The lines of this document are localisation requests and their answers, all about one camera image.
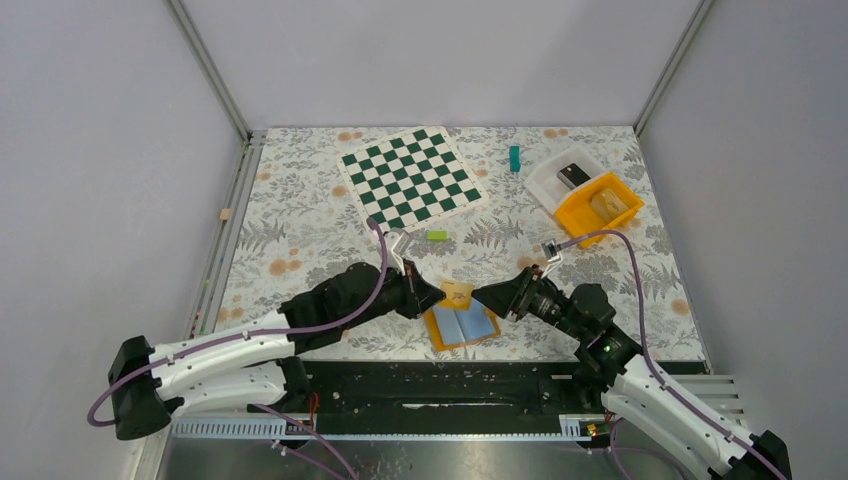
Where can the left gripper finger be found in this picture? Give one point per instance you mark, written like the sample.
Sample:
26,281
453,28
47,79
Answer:
422,305
422,292

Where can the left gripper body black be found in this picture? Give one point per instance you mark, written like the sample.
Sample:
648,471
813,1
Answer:
405,300

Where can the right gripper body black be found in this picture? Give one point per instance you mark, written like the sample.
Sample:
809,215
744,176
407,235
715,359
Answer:
537,298

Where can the orange leather card holder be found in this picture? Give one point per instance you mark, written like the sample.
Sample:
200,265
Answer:
451,328

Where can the gold cards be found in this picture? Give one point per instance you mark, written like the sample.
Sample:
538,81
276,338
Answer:
607,205

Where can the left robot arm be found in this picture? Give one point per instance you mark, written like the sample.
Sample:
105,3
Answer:
255,363

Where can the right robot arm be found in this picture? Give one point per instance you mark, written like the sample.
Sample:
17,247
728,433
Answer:
617,373

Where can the black card in white bin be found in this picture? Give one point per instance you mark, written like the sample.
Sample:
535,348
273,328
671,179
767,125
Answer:
573,176

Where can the lime green block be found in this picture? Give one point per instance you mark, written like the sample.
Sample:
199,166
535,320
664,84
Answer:
437,235

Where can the green white chessboard mat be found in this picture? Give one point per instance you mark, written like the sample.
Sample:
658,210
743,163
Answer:
411,179

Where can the floral tablecloth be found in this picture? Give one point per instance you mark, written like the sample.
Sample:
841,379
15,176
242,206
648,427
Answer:
301,228

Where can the orange plastic bin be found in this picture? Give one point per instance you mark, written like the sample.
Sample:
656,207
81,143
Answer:
577,217

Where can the white plastic bin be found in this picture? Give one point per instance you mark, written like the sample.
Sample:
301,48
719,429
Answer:
551,182

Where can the teal block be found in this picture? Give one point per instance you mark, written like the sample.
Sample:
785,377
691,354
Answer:
514,159

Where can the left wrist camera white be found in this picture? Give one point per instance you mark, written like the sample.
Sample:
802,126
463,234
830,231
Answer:
398,240

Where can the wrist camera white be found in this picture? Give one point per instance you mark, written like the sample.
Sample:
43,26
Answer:
398,240
553,255

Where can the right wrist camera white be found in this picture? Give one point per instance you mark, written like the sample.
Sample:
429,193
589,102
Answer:
553,255

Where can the aluminium rail front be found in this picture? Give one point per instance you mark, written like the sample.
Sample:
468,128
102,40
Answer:
497,421

